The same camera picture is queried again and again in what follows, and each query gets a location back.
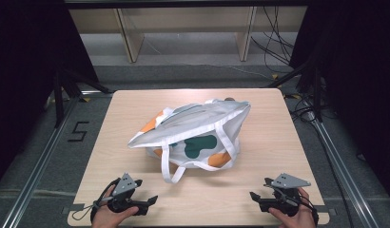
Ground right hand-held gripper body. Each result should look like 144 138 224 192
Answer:
259 173 312 218

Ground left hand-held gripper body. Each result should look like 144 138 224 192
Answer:
107 172 149 217

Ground white tote bag green orange spots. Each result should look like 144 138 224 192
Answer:
127 98 251 184

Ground person's left hand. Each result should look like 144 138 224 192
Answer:
91 184 141 228

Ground person's right hand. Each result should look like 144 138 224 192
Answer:
267 186 317 228

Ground black metal stand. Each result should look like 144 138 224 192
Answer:
51 65 114 128
266 58 324 124

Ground black curtain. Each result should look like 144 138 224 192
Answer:
0 0 101 189
288 0 390 203

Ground light wooden shelf unit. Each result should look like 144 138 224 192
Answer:
68 6 309 64

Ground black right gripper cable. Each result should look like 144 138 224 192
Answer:
298 191 320 227

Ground aluminium floor rail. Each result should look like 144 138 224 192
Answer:
0 90 115 228
305 104 381 228

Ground black floor cables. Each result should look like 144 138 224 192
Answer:
286 93 339 124

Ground thin white floor cable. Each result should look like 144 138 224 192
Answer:
183 63 274 81

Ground hanging black cables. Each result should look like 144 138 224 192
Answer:
250 6 296 74

